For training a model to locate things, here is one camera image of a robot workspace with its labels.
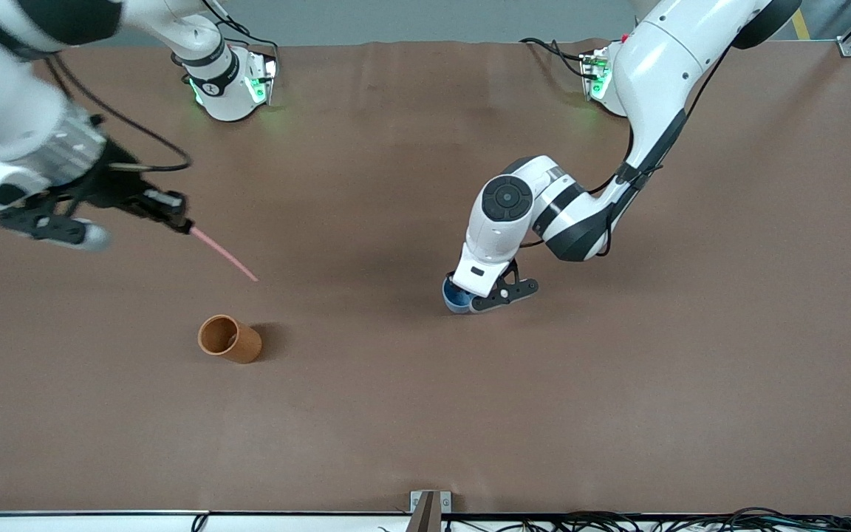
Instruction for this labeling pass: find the blue plastic cup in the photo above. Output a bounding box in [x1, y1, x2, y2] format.
[442, 275, 479, 315]

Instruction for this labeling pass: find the pink chopstick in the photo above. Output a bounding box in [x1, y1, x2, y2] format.
[189, 226, 259, 283]

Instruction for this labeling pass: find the orange cylindrical cup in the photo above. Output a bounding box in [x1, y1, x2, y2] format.
[197, 314, 264, 364]

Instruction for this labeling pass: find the brown table cover sheet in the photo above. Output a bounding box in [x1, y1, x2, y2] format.
[0, 38, 851, 516]

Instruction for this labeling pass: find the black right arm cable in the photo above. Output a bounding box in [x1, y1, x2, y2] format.
[49, 55, 192, 173]

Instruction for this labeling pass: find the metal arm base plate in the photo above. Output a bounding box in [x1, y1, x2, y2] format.
[579, 48, 612, 100]
[247, 53, 278, 106]

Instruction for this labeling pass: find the black base cable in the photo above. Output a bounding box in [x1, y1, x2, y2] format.
[200, 0, 280, 58]
[520, 37, 592, 79]

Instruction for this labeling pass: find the metal bracket with post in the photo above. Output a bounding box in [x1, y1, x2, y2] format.
[409, 490, 453, 532]

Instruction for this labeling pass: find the black cable bundle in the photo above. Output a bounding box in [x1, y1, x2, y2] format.
[377, 507, 851, 532]

